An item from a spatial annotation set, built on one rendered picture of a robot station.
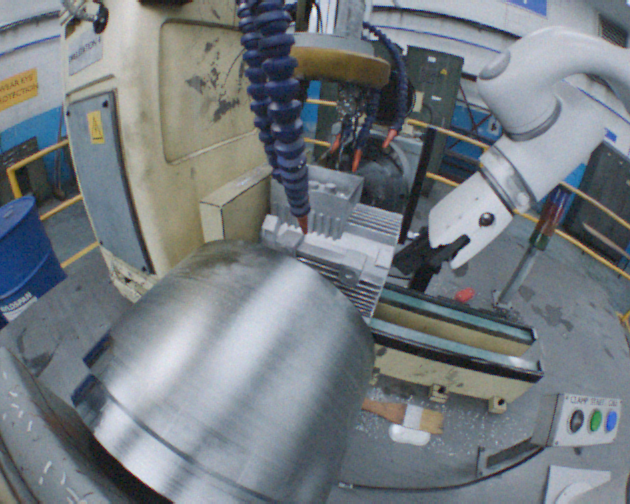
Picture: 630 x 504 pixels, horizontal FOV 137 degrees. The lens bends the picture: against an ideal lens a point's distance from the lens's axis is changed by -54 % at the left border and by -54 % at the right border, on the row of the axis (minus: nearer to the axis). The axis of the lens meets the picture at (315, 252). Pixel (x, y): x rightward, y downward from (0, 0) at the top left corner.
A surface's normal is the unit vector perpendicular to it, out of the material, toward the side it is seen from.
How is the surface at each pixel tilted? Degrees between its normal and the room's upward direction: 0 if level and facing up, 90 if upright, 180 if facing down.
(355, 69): 90
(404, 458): 0
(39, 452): 0
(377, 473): 0
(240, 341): 13
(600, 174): 90
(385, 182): 90
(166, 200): 90
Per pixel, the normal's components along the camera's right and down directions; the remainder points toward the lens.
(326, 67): -0.01, 0.61
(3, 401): 0.09, -0.79
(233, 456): 0.52, -0.56
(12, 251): 0.95, 0.26
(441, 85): -0.51, 0.48
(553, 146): -0.27, 0.66
